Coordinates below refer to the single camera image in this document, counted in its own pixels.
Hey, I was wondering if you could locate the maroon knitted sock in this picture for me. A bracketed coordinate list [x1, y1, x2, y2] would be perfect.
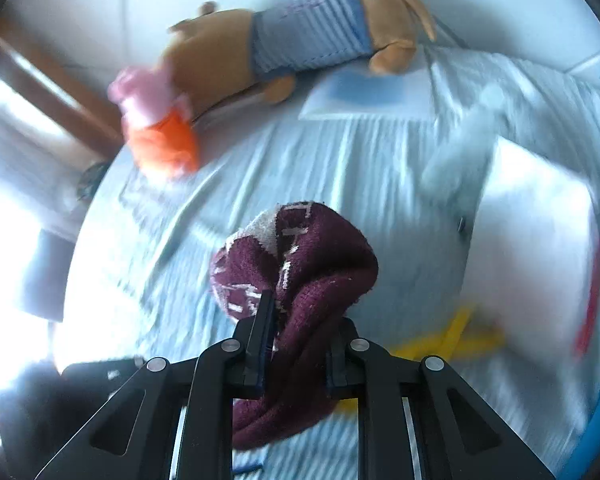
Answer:
[209, 202, 378, 451]

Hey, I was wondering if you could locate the striped white bed sheet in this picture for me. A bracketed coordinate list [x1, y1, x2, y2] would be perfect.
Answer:
[55, 47, 600, 474]

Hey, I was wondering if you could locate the white tissue pack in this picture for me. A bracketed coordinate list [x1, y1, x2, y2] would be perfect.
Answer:
[460, 138, 600, 365]

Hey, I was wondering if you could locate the grey fluffy plush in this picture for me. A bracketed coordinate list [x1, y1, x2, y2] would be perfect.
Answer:
[420, 84, 509, 218]

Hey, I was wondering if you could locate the pink pig plush orange dress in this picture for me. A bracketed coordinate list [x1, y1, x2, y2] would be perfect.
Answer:
[108, 63, 200, 180]

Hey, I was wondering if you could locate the white blue booklet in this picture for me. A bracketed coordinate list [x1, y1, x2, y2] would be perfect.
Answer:
[299, 52, 437, 122]

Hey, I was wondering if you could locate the brown dog plush striped shirt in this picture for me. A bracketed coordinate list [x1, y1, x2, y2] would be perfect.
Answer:
[161, 0, 437, 116]

